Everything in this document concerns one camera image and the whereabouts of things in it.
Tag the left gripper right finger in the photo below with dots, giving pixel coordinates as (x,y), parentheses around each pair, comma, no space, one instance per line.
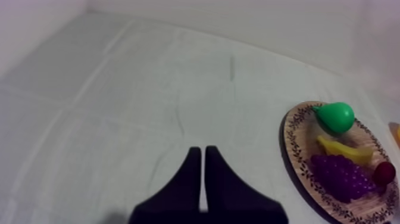
(231,197)

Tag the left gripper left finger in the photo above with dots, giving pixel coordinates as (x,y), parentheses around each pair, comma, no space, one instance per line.
(178,197)

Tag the yellow toy banana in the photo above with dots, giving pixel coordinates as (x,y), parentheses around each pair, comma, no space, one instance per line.
(343,151)

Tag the round wooden board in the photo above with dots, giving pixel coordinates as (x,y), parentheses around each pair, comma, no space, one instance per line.
(300,140)

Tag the yellow plastic basket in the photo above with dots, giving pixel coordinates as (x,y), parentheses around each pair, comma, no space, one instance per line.
(395,133)

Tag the purple toy grapes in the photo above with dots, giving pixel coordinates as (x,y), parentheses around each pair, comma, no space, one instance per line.
(340,176)

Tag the green toy pear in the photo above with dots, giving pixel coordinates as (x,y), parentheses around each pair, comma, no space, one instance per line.
(337,117)

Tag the small red fruit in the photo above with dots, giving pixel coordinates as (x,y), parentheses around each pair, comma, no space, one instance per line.
(385,173)

